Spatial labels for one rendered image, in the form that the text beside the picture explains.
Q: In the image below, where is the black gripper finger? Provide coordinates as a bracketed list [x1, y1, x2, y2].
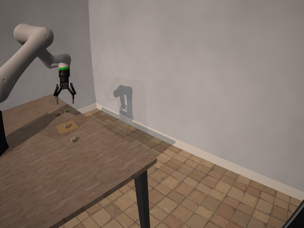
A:
[64, 83, 76, 104]
[54, 84, 63, 105]

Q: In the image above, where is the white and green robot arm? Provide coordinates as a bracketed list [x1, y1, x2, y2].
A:
[0, 24, 71, 103]

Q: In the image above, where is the orange flat mat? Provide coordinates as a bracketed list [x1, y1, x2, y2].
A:
[56, 120, 79, 135]

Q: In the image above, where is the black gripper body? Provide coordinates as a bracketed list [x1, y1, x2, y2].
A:
[60, 77, 69, 89]

